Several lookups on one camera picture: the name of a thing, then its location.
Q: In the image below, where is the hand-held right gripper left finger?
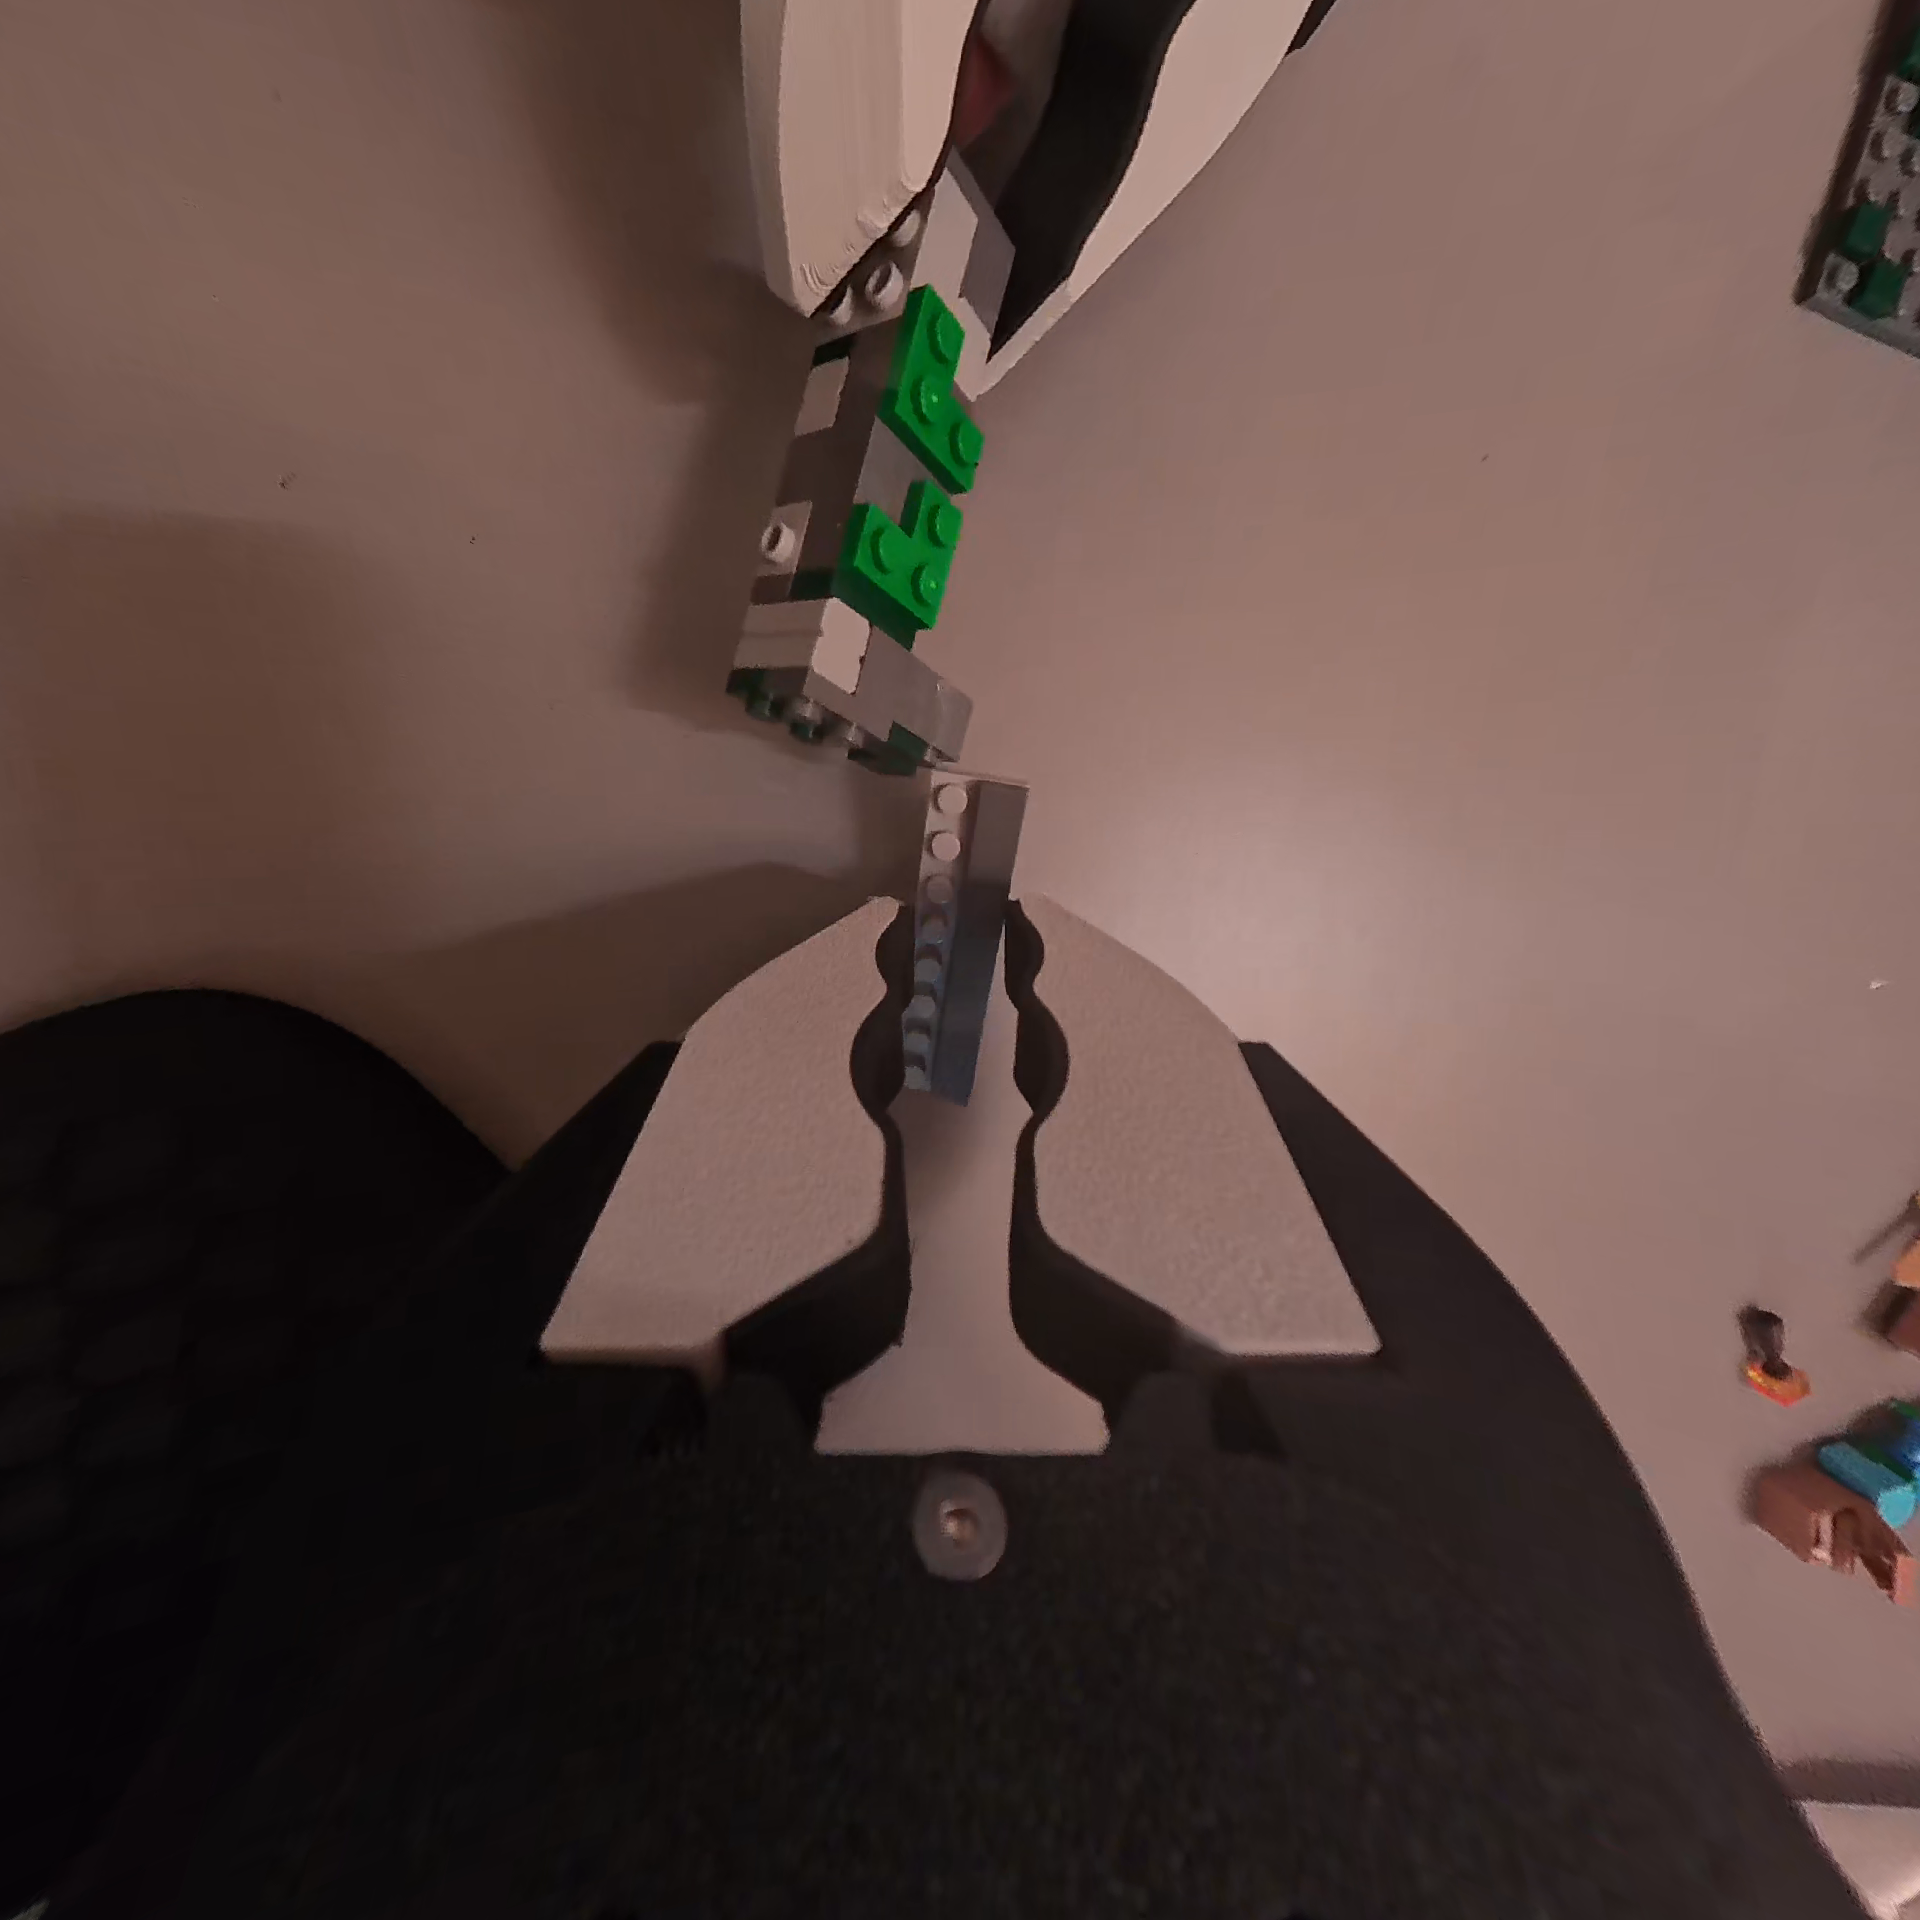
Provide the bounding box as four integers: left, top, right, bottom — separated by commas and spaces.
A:
542, 897, 914, 1374

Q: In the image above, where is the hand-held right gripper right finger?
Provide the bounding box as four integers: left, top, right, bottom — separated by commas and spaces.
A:
1005, 891, 1382, 1370

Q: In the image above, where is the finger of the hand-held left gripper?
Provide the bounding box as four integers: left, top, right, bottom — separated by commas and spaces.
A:
976, 0, 1340, 387
737, 0, 1000, 320

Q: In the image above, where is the long light grey plate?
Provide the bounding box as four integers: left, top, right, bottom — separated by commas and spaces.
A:
898, 769, 1034, 1108

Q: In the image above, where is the grey white brick column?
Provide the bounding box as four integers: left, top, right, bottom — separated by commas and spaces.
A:
728, 168, 1000, 778

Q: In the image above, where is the black quilted wrist rest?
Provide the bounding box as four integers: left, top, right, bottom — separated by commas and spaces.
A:
0, 992, 520, 1920

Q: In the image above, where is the grey green brick tower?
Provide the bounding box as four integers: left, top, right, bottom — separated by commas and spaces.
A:
1800, 37, 1920, 358

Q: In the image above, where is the pile of colourful brick figures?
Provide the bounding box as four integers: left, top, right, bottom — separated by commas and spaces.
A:
1737, 1196, 1920, 1609

